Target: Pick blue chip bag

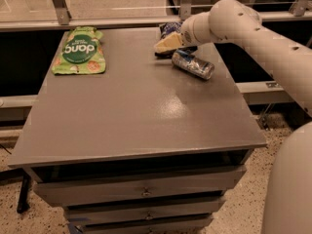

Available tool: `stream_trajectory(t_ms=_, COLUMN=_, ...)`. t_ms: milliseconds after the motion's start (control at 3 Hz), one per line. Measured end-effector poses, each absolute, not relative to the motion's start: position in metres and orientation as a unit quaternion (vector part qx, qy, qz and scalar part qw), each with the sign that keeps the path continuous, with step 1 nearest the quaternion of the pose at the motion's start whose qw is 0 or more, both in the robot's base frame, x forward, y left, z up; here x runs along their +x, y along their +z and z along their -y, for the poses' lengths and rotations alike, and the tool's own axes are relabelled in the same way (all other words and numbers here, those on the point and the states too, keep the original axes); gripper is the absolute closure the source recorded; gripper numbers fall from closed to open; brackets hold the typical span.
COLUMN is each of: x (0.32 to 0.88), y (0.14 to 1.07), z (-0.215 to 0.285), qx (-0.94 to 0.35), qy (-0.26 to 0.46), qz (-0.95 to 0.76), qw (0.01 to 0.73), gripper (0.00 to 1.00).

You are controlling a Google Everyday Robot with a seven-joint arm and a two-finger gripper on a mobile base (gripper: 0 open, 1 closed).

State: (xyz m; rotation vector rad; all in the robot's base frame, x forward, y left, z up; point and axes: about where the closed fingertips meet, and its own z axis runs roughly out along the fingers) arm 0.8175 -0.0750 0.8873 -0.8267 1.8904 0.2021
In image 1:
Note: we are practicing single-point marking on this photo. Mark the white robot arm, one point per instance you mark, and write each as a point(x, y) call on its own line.
point(288, 202)

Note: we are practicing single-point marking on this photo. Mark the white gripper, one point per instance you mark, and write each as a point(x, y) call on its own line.
point(189, 33)

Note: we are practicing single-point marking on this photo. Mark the metal railing frame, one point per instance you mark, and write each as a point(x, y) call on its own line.
point(43, 14)

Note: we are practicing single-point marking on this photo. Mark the blue chip bag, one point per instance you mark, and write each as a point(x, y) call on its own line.
point(166, 29)

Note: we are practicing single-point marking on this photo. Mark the crushed silver blue can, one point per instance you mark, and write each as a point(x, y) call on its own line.
point(188, 62)

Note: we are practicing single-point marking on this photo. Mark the grey drawer cabinet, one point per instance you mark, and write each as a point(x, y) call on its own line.
point(141, 116)

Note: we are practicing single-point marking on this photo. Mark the middle cabinet drawer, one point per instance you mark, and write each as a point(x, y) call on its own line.
point(145, 211)

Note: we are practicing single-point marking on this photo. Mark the top cabinet drawer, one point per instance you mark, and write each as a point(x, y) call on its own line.
point(93, 191)

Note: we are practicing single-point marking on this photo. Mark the green dang chip bag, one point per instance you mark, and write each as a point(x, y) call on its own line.
point(81, 53)

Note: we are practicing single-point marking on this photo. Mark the bottom cabinet drawer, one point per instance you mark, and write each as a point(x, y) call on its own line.
point(150, 226)

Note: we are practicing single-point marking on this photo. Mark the cabinet drawer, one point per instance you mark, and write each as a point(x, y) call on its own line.
point(145, 211)
point(150, 226)
point(93, 191)

